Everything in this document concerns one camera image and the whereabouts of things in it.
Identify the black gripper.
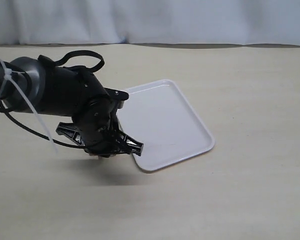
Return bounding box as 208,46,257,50
55,97,144,158

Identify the white rectangular plastic tray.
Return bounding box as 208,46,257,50
117,79,215,172

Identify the white zip tie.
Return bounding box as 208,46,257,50
0,59,58,153

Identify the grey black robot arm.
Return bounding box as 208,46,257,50
0,52,144,158

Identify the white backdrop cloth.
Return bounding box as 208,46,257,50
0,0,300,46

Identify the black cable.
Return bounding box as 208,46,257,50
0,49,106,148

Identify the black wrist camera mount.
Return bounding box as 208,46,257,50
104,87,129,109

